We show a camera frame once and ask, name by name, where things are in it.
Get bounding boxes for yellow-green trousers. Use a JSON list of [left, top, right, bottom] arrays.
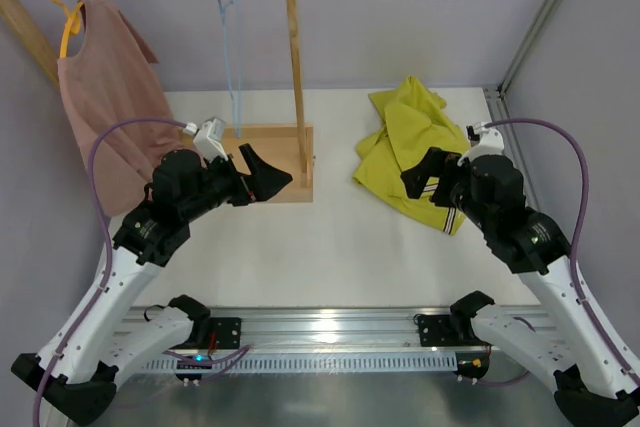
[[353, 76, 470, 236]]

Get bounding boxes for light blue wire hanger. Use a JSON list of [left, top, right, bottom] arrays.
[[216, 0, 244, 139]]

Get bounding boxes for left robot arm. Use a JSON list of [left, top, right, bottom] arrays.
[[11, 144, 292, 426]]

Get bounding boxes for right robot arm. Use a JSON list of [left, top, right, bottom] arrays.
[[400, 147, 639, 426]]

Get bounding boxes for yellow plastic hanger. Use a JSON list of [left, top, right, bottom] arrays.
[[50, 0, 84, 59]]

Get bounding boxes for wooden clothes rack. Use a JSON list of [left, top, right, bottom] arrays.
[[1, 0, 314, 203]]

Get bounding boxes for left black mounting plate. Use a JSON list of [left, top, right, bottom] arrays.
[[174, 317, 242, 351]]

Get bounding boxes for black mounting plate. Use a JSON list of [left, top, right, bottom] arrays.
[[413, 314, 475, 347], [174, 317, 242, 351]]

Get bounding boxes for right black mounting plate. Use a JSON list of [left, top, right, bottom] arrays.
[[413, 314, 475, 347]]

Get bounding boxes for pink t-shirt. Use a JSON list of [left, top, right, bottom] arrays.
[[58, 0, 184, 217]]

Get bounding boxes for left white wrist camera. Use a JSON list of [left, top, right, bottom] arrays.
[[183, 117, 228, 162]]

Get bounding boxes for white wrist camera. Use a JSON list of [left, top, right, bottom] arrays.
[[457, 122, 504, 166], [183, 117, 228, 162]]

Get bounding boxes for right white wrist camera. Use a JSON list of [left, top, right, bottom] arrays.
[[457, 122, 504, 166]]

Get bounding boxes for aluminium frame profile right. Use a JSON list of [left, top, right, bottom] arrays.
[[483, 0, 563, 209]]

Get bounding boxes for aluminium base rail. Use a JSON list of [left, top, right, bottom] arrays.
[[112, 307, 556, 351]]

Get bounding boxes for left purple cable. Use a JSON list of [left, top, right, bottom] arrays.
[[32, 117, 189, 427]]

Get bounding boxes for slotted cable duct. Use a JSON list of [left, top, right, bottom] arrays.
[[140, 349, 458, 375]]

